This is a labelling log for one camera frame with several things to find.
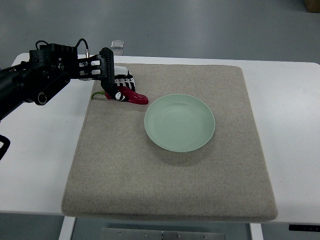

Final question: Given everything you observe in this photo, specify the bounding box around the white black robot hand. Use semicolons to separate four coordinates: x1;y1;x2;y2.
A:
79;61;137;102

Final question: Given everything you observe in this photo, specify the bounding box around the red pepper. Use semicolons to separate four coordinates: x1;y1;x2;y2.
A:
90;86;149;105

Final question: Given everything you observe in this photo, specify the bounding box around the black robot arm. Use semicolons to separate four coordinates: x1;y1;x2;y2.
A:
0;40;121;120

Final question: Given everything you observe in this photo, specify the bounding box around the silver floor outlet plate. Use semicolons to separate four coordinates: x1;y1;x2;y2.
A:
110;40;125;49

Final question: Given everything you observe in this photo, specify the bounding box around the light green plate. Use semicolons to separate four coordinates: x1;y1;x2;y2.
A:
144;94;216;153

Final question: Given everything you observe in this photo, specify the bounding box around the beige felt mat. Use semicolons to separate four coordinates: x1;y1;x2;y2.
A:
61;64;278;222

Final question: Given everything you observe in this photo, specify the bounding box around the white table leg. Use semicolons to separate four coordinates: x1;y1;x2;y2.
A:
58;216;76;240

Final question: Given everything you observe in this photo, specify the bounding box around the cardboard box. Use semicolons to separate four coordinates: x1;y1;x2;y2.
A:
303;0;320;13

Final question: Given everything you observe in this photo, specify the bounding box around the black table control panel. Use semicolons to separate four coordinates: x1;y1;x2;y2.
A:
288;224;320;232

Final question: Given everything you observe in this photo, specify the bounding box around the metal bracket under table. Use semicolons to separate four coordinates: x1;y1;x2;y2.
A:
100;227;226;240

